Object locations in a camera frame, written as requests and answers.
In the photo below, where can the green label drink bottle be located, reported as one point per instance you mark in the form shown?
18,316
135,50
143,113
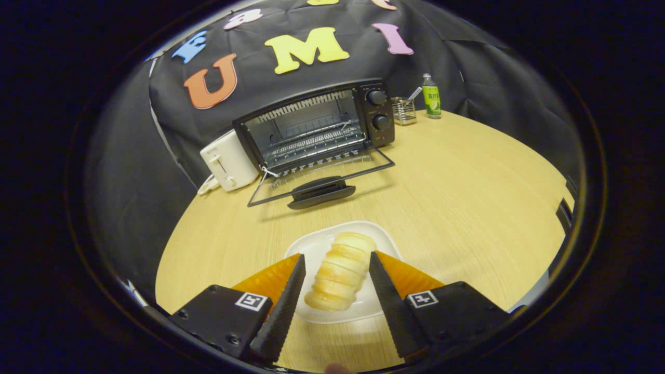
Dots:
431,98

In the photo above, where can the white plate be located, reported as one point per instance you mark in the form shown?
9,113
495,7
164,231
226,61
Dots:
311,249

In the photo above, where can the black toaster oven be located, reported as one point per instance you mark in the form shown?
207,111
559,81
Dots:
376,111

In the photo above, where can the ridged bread roll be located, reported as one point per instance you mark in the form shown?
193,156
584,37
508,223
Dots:
340,272

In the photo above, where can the small black object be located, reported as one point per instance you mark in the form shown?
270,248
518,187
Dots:
564,215

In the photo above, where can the black backdrop cloth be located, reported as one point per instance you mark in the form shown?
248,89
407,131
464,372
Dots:
260,78

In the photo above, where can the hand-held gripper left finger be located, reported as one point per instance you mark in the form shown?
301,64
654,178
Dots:
283,306

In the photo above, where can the white pop-up toaster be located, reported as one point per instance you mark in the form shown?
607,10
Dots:
228,161

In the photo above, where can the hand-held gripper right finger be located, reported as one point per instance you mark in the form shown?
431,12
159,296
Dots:
389,306

